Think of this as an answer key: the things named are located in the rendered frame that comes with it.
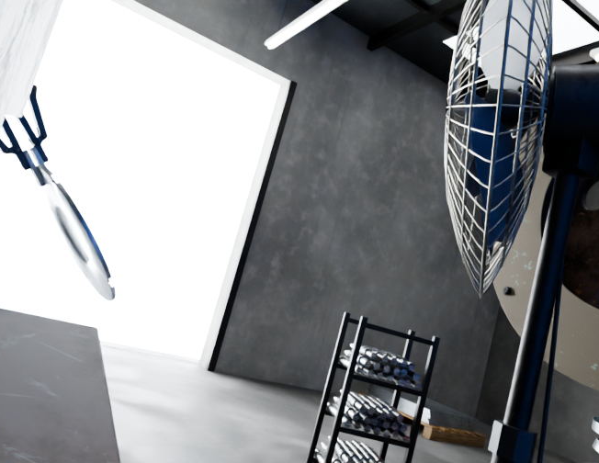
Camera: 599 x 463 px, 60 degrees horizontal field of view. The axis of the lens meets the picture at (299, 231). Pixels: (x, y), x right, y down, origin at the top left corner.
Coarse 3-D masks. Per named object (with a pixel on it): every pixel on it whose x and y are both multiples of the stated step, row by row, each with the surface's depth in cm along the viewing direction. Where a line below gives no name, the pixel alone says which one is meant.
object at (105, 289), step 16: (48, 176) 90; (48, 192) 97; (64, 192) 87; (48, 208) 106; (64, 208) 92; (64, 224) 103; (80, 224) 88; (64, 240) 108; (80, 240) 98; (80, 256) 104; (96, 256) 90; (96, 272) 97; (96, 288) 106; (112, 288) 94
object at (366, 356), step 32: (352, 320) 292; (352, 352) 260; (384, 352) 274; (384, 384) 260; (416, 384) 261; (320, 416) 284; (352, 416) 251; (384, 416) 254; (416, 416) 261; (352, 448) 274; (384, 448) 289
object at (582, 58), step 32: (320, 0) 594; (352, 0) 577; (384, 0) 561; (416, 0) 543; (448, 0) 524; (576, 0) 481; (384, 32) 614; (416, 32) 605; (448, 32) 587; (416, 64) 677; (448, 64) 655; (480, 96) 715
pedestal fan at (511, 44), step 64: (512, 0) 53; (512, 64) 76; (576, 64) 74; (448, 128) 69; (512, 128) 79; (576, 128) 72; (448, 192) 75; (512, 192) 61; (576, 192) 73; (512, 384) 71; (512, 448) 67
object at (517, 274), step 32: (544, 192) 131; (544, 224) 135; (576, 224) 128; (512, 256) 133; (576, 256) 126; (512, 288) 130; (576, 288) 123; (512, 320) 127; (576, 320) 113; (576, 352) 111
